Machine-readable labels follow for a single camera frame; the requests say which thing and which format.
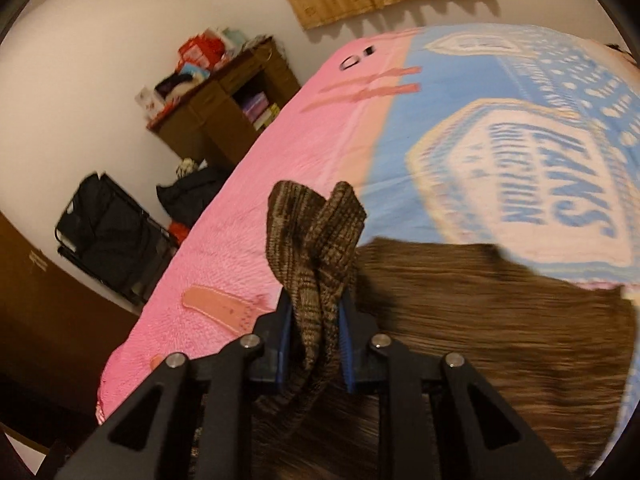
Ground black item on desk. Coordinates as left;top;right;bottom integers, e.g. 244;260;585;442
154;73;194;100

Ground red box on desk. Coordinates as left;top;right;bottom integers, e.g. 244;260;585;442
178;35;226;70

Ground black folding chair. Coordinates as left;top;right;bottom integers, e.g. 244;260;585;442
54;172;178;308

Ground pink and blue blanket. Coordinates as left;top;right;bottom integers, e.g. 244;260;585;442
98;24;639;437

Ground books in desk shelf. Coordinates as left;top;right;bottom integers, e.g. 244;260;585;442
241;92;281;131

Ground black bag on floor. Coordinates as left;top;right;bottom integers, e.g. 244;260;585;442
156;167;231;228

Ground brown knitted sweater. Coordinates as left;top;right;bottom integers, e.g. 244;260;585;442
249;181;639;479

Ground white card on desk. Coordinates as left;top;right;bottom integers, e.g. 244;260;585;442
134;87;165;120

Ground brown wooden desk shelf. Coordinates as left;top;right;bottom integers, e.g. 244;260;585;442
146;36;300;169

